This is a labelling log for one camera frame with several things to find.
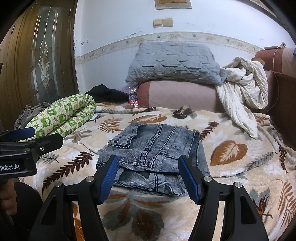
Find grey denim pants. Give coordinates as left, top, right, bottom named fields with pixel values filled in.
left=96, top=123, right=211, bottom=197

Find colourful small packet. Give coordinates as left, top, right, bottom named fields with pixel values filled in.
left=128, top=93, right=139, bottom=108

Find grey crumpled cloth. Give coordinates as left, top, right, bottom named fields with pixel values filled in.
left=14, top=102, right=51, bottom=130

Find grey quilted pillow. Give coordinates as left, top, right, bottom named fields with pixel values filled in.
left=125, top=42, right=228, bottom=85

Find small wall picture frame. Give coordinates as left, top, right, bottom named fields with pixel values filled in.
left=155, top=0, right=192, bottom=10

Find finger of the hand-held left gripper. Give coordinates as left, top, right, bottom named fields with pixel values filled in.
left=0, top=133, right=63, bottom=158
left=0, top=127, right=36, bottom=143

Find wooden door with glass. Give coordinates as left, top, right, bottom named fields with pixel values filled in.
left=0, top=0, right=79, bottom=130

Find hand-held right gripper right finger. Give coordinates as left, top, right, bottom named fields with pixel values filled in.
left=178, top=155, right=270, bottom=241

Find leaf print blanket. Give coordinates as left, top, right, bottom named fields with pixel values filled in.
left=14, top=102, right=296, bottom=241

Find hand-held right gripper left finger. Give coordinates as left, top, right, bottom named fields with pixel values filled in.
left=29, top=154, right=119, bottom=241

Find black cloth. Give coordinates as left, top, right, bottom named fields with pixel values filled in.
left=85, top=84, right=129, bottom=103

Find brown sofa backrest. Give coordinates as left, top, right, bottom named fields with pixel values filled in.
left=254, top=47, right=296, bottom=149

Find pink brown bolster cushion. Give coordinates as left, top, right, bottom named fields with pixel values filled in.
left=138, top=80, right=228, bottom=113

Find thin tan cord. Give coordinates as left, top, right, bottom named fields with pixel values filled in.
left=272, top=49, right=278, bottom=112

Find cream crumpled sheet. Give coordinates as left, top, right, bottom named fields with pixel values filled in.
left=214, top=56, right=269, bottom=139

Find green patterned quilt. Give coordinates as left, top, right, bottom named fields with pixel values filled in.
left=18, top=93, right=96, bottom=142

